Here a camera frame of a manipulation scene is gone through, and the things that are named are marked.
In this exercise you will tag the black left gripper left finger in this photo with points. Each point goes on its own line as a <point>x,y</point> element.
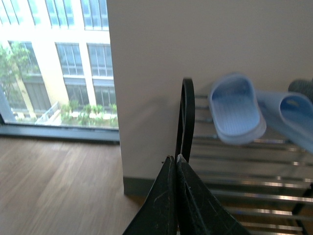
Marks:
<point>158,214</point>

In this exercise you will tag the black metal shoe rack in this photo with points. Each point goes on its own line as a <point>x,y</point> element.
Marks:
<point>267,185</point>

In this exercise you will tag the light blue slide sandal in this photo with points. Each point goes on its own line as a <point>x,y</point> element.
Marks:
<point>289,113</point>
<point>234,108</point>

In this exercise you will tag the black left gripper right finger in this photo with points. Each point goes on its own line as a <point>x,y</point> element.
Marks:
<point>199,211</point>

